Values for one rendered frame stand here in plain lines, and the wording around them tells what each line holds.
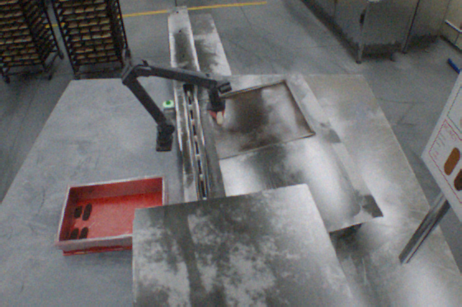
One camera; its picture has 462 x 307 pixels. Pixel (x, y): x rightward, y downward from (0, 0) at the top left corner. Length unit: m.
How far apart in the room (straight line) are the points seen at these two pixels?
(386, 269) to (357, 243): 0.16
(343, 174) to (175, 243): 0.89
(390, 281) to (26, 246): 1.55
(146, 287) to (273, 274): 0.32
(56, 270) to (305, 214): 1.06
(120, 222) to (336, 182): 0.97
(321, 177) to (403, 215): 0.43
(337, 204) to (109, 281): 0.98
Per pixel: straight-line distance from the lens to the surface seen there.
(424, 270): 1.63
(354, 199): 1.52
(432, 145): 1.28
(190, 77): 1.69
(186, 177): 1.68
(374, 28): 4.24
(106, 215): 1.68
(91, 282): 1.53
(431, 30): 4.96
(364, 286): 1.50
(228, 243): 0.95
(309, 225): 1.00
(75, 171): 1.94
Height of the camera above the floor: 2.12
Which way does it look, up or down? 42 degrees down
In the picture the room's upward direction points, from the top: 1 degrees counter-clockwise
